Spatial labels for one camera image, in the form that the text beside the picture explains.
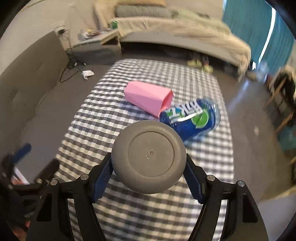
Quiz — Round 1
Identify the grey plastic cup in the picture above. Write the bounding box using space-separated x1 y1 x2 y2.
111 120 186 194

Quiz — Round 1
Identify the pink faceted cup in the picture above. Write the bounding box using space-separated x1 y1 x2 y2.
124 81 174 118

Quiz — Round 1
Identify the grey sofa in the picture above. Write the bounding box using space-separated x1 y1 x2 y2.
1 33 121 181

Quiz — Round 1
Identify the blue labelled water bottle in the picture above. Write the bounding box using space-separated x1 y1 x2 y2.
159 98 221 141

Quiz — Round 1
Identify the wooden chair with clothes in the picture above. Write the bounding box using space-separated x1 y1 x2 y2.
265 65 295 134

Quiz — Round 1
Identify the white bedside table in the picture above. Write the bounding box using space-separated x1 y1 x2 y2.
73 29 119 47

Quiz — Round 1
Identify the green slipper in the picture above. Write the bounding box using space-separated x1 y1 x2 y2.
187 59 202 69
202 65 213 73

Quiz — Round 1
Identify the green can on nightstand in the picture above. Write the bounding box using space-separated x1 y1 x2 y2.
111 21 118 29

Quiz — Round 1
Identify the teal curtain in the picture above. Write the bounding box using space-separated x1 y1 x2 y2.
222 1 295 75

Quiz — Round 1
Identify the bed with beige sheet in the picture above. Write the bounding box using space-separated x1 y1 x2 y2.
94 1 251 79

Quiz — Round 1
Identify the black cable on sofa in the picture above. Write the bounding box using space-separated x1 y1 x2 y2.
59 47 86 83

